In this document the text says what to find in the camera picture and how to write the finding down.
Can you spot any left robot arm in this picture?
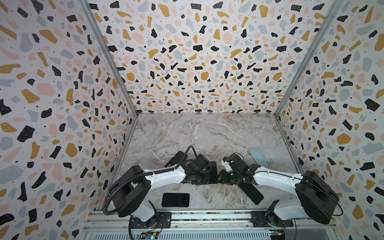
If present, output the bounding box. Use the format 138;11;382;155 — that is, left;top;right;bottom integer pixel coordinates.
103;151;218;227

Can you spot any black phone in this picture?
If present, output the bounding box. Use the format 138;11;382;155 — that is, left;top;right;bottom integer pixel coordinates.
238;183;264;205
162;193;190;208
209;161;218;184

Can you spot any light blue phone case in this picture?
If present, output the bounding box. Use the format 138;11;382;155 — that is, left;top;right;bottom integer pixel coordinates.
249;148;270;168

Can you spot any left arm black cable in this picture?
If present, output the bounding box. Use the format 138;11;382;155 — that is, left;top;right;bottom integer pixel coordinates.
176;145;199;169

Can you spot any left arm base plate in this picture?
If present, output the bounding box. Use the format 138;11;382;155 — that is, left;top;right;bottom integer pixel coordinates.
129;212;172;230

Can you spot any black phone case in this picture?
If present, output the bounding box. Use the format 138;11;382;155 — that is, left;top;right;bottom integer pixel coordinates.
165;151;187;168

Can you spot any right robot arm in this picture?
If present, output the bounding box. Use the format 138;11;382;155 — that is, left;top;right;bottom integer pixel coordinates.
218;153;340;226

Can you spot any left circuit board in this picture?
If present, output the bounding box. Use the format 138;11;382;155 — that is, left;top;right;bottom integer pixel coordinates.
138;231;159;240

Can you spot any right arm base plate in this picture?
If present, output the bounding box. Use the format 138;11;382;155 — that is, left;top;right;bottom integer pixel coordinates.
250;211;294;228

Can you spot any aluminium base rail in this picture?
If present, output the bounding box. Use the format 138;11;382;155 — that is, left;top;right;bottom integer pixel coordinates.
82;209;342;240

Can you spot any circuit board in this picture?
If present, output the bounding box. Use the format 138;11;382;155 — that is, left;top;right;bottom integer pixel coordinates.
269;230;286;240
138;231;159;240

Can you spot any right circuit board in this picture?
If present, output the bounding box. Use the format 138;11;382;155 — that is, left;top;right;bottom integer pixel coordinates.
269;230;286;240

